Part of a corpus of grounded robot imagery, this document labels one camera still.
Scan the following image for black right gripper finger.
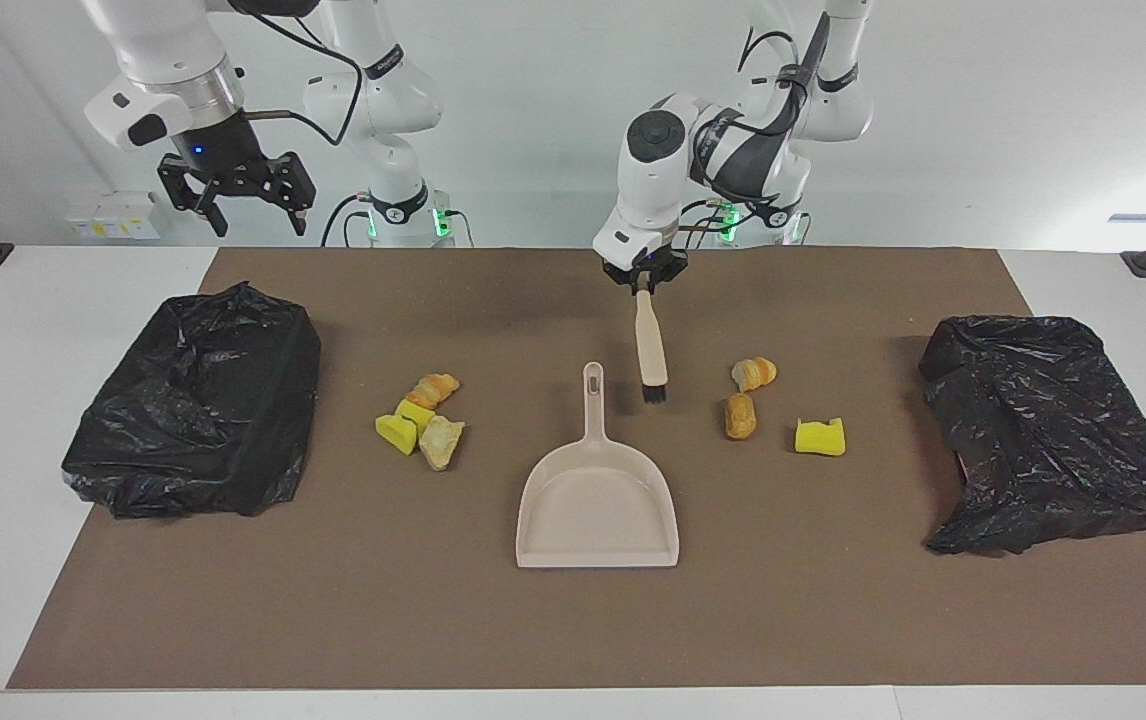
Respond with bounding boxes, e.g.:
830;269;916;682
157;155;229;238
265;152;317;238

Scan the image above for beige hand brush black bristles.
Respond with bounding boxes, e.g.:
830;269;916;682
634;288;667;405

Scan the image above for ridged tan bread slice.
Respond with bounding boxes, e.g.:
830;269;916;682
731;357;778;393

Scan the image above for brown bread roll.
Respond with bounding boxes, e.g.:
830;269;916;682
725;392;759;441

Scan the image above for notched yellow sponge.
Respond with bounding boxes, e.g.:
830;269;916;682
795;417;847;457

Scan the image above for orange striped croissant piece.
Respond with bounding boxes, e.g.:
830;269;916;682
406;373;461;410

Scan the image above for beige plastic dustpan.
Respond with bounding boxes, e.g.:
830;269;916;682
516;362;680;570

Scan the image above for pale bread chunk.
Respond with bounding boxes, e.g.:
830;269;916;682
419;415;466;472

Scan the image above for yellow sponge wedge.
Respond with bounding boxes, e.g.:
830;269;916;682
375;413;419;457

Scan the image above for black trash bag bin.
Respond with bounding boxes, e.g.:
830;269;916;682
918;315;1146;556
61;281;322;519

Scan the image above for brown table mat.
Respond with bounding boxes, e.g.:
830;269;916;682
6;247;1146;691

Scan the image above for black right base cable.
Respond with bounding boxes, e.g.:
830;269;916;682
321;193;374;248

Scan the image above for white wall socket box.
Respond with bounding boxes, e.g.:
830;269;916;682
66;192;162;241

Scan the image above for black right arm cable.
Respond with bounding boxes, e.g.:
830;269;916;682
229;0;365;147

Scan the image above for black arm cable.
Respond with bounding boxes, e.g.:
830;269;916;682
678;12;834;246
229;0;365;147

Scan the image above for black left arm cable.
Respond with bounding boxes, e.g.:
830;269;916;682
678;12;834;246

